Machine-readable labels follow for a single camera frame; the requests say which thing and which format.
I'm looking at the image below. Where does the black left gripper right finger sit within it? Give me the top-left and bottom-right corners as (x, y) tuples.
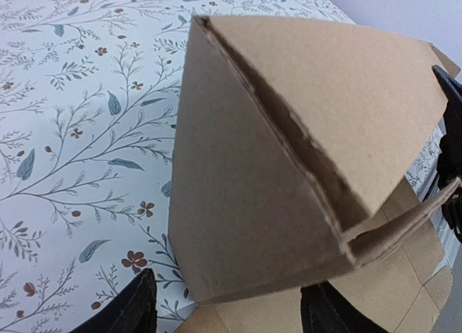
(300, 284), (387, 333)

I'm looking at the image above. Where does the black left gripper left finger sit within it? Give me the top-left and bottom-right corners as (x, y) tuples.
(71, 269), (157, 333)

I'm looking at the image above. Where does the brown cardboard box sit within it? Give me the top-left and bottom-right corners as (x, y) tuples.
(168, 16), (461, 332)

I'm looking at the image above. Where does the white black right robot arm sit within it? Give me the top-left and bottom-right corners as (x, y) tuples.
(432, 65), (461, 243)

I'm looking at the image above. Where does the floral patterned table mat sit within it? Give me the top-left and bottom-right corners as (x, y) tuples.
(0, 0), (445, 333)

